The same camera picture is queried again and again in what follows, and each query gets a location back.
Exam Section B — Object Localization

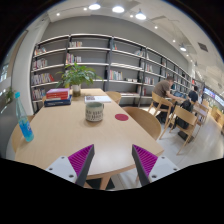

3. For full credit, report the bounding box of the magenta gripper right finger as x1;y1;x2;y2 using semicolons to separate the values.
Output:
131;144;181;187

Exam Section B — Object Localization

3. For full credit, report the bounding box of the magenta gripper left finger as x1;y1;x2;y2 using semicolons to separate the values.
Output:
45;143;96;188

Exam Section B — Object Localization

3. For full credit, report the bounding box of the clear water bottle blue label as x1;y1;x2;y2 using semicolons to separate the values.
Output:
15;92;34;142

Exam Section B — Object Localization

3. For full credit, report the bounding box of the near wooden chair right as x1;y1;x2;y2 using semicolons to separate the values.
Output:
123;107;161;140

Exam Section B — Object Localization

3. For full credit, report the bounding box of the red round coaster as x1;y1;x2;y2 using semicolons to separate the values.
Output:
115;114;128;121

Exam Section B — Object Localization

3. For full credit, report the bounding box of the green ceramic mug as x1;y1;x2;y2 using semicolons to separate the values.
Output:
85;102;104;122

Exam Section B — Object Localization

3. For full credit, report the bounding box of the wooden chair with black bag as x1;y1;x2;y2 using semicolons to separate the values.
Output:
160;106;198;153

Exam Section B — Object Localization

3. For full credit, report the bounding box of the wooden chair behind man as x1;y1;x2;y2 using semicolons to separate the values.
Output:
149;93;173;123

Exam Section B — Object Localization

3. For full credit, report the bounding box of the open white magazine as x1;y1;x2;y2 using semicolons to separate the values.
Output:
84;96;111;103

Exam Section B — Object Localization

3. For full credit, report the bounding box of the dark blue thick book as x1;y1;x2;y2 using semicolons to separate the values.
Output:
44;95;71;107

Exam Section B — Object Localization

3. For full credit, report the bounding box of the black backpack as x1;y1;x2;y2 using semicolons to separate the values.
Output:
175;100;193;129

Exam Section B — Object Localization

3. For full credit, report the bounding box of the far wooden chair right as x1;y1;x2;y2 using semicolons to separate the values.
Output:
106;91;121;104

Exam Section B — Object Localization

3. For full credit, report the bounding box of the red book stack top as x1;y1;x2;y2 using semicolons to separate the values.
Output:
46;88;69;100

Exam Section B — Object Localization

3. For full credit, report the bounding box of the seated man brown shirt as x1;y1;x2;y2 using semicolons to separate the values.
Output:
153;76;180;123

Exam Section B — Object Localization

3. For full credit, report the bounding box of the seated person dark shirt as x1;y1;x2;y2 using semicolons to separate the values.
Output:
188;86;198;103

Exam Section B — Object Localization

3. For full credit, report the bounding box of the potted green plant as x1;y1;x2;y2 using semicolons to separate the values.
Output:
56;62;101;97

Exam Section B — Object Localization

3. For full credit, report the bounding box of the large grey bookshelf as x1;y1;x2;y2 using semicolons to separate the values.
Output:
30;34;196;111

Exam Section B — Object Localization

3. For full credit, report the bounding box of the small plant at left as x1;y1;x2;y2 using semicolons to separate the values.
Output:
5;88;14;104

